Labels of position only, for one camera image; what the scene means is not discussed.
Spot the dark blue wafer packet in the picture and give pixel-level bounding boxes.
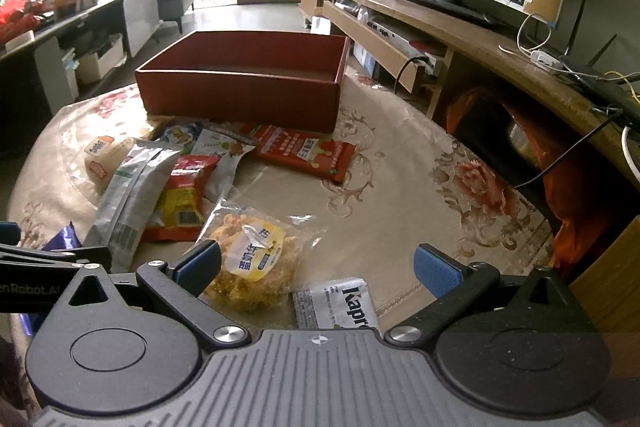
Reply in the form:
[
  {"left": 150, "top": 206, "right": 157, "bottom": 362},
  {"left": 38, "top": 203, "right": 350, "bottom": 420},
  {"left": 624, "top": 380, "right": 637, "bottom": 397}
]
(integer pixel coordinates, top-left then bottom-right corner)
[{"left": 42, "top": 222, "right": 82, "bottom": 251}]

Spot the red yellow snack packet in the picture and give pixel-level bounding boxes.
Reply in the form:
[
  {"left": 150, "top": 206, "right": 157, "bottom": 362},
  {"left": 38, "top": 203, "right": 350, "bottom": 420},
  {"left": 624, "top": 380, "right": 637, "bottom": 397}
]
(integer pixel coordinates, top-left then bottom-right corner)
[{"left": 142, "top": 155, "right": 219, "bottom": 243}]

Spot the long silver white packet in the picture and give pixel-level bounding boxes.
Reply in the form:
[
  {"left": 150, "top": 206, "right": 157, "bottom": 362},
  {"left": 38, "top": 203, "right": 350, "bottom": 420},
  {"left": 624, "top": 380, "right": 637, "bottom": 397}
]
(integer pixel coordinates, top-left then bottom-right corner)
[{"left": 84, "top": 140, "right": 181, "bottom": 273}]

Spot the yellow waffle snack bag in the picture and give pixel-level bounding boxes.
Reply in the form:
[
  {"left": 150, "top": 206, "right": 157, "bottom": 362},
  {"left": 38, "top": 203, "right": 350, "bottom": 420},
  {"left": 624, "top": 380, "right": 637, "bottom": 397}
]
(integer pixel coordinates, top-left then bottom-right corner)
[{"left": 198, "top": 198, "right": 323, "bottom": 312}]

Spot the white Kaprons packet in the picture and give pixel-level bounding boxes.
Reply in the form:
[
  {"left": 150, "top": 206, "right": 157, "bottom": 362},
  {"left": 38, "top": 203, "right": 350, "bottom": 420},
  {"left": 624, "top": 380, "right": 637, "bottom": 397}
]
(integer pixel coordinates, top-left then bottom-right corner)
[{"left": 292, "top": 277, "right": 380, "bottom": 331}]

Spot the round bread bun packet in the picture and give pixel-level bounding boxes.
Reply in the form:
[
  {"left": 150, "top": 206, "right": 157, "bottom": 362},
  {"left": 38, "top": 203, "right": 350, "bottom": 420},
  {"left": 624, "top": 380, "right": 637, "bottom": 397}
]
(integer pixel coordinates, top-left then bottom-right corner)
[{"left": 84, "top": 135, "right": 136, "bottom": 194}]

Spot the white green snack packet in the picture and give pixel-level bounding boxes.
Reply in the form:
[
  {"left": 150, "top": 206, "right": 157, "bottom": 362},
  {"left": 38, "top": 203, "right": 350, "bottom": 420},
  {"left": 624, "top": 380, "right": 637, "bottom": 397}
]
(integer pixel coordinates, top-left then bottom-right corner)
[{"left": 192, "top": 129, "right": 255, "bottom": 202}]

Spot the red spicy strip packet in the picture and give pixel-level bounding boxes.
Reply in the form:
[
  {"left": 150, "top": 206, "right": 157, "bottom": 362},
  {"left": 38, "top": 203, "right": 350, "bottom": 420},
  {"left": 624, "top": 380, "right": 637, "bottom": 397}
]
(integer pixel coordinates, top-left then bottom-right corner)
[{"left": 239, "top": 124, "right": 355, "bottom": 184}]

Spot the blue cartoon snack packet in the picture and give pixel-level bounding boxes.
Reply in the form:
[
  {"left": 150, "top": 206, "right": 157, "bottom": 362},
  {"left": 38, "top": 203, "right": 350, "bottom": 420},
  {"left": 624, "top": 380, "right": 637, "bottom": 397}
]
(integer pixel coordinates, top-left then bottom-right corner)
[{"left": 157, "top": 122, "right": 203, "bottom": 155}]

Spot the white storage box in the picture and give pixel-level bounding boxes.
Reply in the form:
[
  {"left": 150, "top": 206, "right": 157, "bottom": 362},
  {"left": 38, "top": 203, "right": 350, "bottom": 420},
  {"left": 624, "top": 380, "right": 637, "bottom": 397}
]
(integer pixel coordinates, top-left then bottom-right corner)
[{"left": 76, "top": 34, "right": 127, "bottom": 86}]

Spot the wooden TV cabinet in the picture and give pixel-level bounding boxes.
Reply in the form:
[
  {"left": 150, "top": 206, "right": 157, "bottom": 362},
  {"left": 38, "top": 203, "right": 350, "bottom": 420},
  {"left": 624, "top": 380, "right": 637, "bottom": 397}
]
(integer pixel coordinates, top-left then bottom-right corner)
[{"left": 300, "top": 0, "right": 639, "bottom": 378}]

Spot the dark long side table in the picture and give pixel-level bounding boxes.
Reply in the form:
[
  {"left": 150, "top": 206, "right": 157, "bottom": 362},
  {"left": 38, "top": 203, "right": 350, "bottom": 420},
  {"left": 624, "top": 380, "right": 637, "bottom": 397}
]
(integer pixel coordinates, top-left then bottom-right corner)
[{"left": 0, "top": 0, "right": 162, "bottom": 128}]

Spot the red cardboard box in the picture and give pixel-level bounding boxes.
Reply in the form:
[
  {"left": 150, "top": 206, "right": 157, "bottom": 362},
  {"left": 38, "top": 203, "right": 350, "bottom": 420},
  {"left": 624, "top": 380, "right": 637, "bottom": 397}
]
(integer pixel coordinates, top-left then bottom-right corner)
[{"left": 134, "top": 30, "right": 349, "bottom": 133}]

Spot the black wifi router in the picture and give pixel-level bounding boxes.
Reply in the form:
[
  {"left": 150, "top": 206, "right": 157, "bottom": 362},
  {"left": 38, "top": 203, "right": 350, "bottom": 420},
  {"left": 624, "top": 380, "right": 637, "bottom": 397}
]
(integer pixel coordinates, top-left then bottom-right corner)
[{"left": 554, "top": 0, "right": 640, "bottom": 118}]

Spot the white cabinet door panel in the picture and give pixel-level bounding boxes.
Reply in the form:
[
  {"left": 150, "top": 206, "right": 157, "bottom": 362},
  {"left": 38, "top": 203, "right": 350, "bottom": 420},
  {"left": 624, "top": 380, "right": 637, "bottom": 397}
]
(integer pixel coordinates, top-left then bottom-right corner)
[{"left": 122, "top": 0, "right": 160, "bottom": 58}]

